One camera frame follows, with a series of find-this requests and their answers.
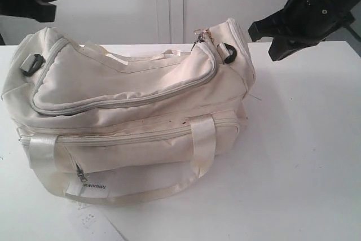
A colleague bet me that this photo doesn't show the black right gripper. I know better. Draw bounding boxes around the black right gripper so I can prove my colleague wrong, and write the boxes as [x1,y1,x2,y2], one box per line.
[248,0,355,61]

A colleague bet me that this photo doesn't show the cream fabric duffel bag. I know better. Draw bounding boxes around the cream fabric duffel bag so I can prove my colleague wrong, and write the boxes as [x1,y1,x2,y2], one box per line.
[1,18,256,205]

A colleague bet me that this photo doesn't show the white paper hang tag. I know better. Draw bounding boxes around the white paper hang tag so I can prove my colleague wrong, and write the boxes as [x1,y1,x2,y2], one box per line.
[66,173,109,198]

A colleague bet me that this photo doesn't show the small white price tag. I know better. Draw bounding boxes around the small white price tag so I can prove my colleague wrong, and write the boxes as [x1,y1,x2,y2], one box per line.
[72,207,107,235]

